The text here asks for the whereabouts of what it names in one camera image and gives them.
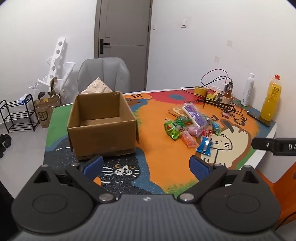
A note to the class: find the bunch of keys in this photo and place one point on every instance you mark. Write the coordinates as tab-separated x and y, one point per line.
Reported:
232	111

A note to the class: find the orange chair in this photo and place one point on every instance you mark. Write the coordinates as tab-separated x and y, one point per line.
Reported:
284	192

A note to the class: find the small red snack packet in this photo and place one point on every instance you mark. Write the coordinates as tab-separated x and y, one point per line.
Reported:
207	134

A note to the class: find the blue plastic bag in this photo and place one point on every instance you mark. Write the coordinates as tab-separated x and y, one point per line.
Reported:
24	99

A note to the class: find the cardboard box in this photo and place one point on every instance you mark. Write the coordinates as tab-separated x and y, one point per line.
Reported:
101	139

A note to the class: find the black metal shoe rack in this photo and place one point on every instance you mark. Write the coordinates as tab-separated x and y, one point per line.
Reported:
17	113

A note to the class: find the white power strip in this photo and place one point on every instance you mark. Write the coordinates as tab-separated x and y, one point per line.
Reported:
216	87

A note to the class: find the white wall switch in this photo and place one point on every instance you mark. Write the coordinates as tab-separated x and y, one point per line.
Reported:
183	23

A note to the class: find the black slipper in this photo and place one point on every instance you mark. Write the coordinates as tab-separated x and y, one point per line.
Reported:
5	140
1	153

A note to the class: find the blue green snack packet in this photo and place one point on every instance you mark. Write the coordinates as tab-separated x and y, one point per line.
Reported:
216	128

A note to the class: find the black phone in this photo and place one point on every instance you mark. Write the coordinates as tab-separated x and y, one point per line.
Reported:
259	118

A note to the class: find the grey padded chair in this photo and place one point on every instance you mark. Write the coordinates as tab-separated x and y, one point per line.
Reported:
104	69

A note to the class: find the yellow tape roll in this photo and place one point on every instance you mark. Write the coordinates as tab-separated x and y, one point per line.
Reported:
200	90

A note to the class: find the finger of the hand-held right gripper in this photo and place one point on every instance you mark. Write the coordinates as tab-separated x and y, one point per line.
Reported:
261	143

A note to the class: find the white spray bottle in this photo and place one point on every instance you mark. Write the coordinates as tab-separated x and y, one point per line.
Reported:
247	92

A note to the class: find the grey door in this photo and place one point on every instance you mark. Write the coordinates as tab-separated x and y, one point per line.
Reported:
126	27

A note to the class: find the pale pink snack packet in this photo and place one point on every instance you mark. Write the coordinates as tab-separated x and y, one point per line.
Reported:
194	130

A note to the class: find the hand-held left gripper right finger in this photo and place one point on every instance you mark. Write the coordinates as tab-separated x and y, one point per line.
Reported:
200	169

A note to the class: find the colourful cartoon cat mat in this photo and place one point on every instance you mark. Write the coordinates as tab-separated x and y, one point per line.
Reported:
161	143

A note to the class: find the shiny green snack packet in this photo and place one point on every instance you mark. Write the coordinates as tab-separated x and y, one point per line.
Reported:
182	121

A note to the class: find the dotted cream cushion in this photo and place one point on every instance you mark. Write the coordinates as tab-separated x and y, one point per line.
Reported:
97	87

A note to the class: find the green red snack packet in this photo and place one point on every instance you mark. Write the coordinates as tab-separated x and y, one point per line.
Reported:
172	131

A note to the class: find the yellow bread packet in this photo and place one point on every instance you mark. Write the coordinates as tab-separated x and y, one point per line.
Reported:
177	112

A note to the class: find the white perforated rack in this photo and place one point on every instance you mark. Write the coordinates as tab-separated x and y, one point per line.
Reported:
56	60

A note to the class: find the long purple snack packet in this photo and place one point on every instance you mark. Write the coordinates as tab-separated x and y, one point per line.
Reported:
195	115

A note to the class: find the yellow juice bottle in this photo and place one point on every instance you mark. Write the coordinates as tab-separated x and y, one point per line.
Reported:
270	102

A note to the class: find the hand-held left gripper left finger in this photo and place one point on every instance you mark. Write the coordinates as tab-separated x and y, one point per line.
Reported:
93	165

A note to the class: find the white wall plate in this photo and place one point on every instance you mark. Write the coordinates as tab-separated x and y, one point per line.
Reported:
229	44

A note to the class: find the brown shipping carton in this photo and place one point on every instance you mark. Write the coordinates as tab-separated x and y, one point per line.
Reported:
44	113

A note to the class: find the brown glass bottle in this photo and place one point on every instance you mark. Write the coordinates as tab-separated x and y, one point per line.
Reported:
226	98

